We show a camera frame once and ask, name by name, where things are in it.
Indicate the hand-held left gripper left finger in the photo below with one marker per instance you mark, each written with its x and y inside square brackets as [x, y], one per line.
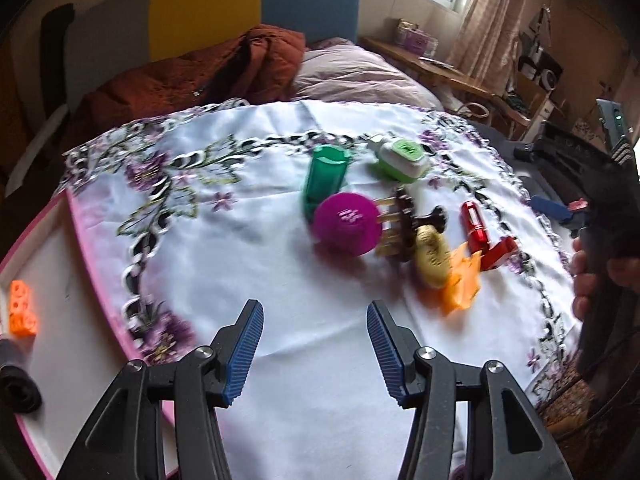
[245, 350]

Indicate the pink pillow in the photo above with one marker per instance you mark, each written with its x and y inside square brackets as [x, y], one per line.
[355, 72]

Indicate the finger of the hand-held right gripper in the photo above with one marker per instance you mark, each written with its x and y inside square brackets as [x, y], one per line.
[550, 206]

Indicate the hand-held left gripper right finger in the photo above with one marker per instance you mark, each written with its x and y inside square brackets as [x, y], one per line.
[386, 355]

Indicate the green cylinder container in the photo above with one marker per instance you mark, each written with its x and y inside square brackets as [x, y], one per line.
[325, 180]

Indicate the magenta ball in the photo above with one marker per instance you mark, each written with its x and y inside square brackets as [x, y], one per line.
[347, 225]

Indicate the person's right hand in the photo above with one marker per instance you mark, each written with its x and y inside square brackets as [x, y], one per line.
[581, 270]

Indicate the orange perforated block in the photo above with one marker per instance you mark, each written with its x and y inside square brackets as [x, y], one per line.
[21, 310]

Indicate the dark brown hair clip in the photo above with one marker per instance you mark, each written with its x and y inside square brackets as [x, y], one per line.
[405, 220]

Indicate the purple box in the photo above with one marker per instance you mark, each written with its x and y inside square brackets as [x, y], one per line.
[416, 35]

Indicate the floral printed tablecloth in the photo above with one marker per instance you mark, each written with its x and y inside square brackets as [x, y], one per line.
[225, 260]

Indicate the black roll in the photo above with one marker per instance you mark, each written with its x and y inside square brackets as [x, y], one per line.
[17, 380]

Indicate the wooden shelf with devices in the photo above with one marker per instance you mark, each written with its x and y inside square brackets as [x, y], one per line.
[537, 70]

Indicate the wooden desk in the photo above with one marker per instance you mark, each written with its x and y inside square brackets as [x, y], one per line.
[450, 77]

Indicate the red metal cylinder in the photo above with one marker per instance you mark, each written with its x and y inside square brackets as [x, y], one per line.
[473, 225]

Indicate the multicoloured padded headboard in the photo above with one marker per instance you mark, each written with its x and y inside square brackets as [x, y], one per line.
[210, 5]

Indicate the red plastic block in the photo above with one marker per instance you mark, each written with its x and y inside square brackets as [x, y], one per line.
[500, 252]

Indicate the white tray with pink rim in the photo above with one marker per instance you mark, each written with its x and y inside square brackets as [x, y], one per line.
[75, 320]

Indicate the orange plastic piece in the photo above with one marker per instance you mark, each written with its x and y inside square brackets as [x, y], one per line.
[462, 285]

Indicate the green and white box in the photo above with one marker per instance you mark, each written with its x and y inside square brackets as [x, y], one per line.
[400, 160]

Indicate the rust orange blanket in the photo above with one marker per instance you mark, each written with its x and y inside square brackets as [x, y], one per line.
[200, 75]

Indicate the yellow oval soap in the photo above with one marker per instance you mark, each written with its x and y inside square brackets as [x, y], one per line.
[434, 257]

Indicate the beige curtain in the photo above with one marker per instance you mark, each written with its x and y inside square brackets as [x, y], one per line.
[495, 15]

